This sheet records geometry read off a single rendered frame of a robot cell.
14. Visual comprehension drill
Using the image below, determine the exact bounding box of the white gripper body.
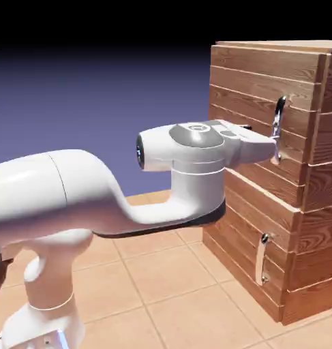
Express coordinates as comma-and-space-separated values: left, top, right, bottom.
227, 127, 280, 166

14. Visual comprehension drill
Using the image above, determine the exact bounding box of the curved silver door handle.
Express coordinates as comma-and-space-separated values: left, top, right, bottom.
271, 94, 288, 166

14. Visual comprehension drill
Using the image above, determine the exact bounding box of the large wooden cabinet door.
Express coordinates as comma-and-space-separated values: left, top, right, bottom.
207, 44, 328, 209

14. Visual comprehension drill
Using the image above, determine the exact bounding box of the small wooden cabinet door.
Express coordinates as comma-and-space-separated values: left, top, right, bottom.
202, 168, 302, 322

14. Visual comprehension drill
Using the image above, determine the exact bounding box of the light wood cabinet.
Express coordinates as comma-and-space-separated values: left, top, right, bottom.
202, 40, 332, 327

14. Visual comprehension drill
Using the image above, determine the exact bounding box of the flat silver door handle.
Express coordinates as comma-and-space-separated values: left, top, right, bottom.
254, 232, 271, 286

